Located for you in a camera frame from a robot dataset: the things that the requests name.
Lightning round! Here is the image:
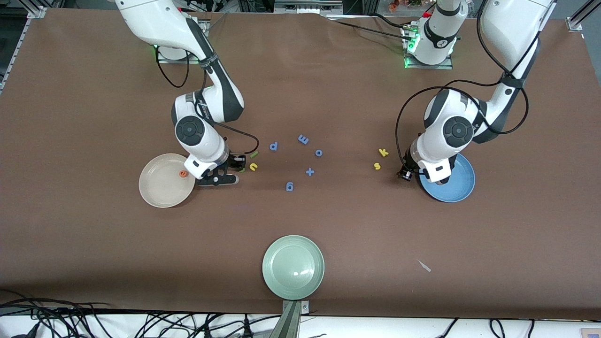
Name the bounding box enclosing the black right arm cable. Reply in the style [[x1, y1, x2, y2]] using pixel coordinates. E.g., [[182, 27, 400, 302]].
[[154, 45, 260, 155]]

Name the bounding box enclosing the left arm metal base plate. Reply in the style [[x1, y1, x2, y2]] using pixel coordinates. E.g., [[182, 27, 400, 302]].
[[403, 26, 454, 70]]

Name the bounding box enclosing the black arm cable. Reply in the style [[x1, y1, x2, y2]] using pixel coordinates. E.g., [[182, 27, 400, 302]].
[[396, 0, 530, 174], [154, 45, 260, 155]]

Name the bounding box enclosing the aluminium frame rail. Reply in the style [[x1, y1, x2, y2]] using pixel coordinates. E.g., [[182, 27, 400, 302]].
[[0, 19, 30, 92], [570, 0, 601, 24]]

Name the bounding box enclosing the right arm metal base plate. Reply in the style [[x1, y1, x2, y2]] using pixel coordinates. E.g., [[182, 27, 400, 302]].
[[156, 45, 210, 64]]

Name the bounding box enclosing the grey metal background box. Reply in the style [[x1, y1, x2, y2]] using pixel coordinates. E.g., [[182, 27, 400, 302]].
[[275, 0, 343, 14]]

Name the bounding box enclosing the grey metal camera mount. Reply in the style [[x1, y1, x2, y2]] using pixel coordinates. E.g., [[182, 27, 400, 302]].
[[270, 300, 309, 338]]

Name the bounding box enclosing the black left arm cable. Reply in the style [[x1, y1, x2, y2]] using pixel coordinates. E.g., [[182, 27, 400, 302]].
[[396, 0, 530, 174]]

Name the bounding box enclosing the pale green plate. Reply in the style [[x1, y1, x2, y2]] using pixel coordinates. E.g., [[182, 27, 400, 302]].
[[262, 235, 325, 300]]

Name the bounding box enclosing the blue plate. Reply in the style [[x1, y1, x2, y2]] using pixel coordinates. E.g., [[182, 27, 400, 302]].
[[419, 153, 476, 203]]

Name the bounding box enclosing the thin black base cable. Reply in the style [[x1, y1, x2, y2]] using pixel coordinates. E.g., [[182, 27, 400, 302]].
[[375, 14, 410, 30], [326, 18, 416, 40]]

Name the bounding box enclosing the brown table cover sheet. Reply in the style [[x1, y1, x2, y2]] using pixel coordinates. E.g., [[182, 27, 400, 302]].
[[0, 8, 601, 321]]

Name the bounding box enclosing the beige brown plate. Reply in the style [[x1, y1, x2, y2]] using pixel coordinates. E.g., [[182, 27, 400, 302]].
[[139, 153, 196, 208]]

